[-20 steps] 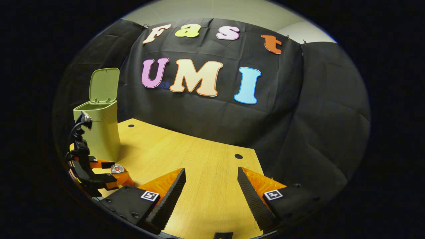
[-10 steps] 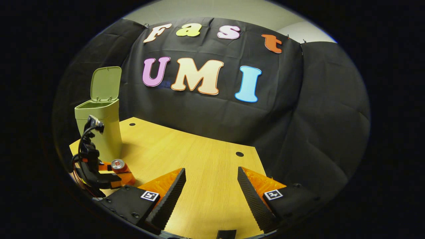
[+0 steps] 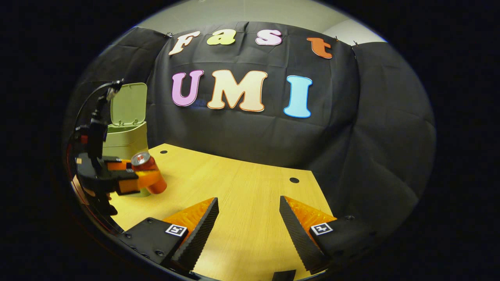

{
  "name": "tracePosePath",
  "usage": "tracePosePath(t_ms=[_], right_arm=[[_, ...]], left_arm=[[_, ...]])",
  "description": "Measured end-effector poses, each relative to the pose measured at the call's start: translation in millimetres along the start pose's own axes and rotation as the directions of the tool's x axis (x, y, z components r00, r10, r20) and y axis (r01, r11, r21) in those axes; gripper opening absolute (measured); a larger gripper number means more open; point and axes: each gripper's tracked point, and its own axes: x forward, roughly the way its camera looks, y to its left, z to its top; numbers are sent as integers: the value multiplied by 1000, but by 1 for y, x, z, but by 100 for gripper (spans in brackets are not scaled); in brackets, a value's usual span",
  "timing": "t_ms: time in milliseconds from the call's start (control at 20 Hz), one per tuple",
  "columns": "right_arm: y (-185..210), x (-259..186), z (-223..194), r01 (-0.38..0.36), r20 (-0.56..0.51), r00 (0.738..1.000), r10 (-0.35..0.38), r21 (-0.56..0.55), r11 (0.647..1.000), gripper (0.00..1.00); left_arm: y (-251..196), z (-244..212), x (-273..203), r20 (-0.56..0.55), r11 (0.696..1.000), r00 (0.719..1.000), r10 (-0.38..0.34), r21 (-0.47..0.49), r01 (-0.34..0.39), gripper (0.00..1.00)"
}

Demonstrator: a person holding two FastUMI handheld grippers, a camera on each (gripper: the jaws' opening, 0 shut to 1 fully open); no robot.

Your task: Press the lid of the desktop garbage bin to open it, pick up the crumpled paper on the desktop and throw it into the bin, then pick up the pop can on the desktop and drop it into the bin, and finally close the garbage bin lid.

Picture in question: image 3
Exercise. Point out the black backdrop cloth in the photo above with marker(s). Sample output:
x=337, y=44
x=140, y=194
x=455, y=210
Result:
x=234, y=132

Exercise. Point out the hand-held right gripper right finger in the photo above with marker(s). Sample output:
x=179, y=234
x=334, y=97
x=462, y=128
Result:
x=299, y=234

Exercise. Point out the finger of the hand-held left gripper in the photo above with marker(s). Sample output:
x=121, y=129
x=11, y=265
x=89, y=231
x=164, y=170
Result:
x=117, y=165
x=129, y=185

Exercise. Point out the wooden desktop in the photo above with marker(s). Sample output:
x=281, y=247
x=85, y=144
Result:
x=242, y=203

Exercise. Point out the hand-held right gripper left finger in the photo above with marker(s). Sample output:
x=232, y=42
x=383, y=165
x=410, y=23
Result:
x=199, y=234

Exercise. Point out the green desktop garbage bin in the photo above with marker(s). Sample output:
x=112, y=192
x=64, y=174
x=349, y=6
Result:
x=129, y=105

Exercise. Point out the red pop can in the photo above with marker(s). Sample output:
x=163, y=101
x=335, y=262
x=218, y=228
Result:
x=145, y=162

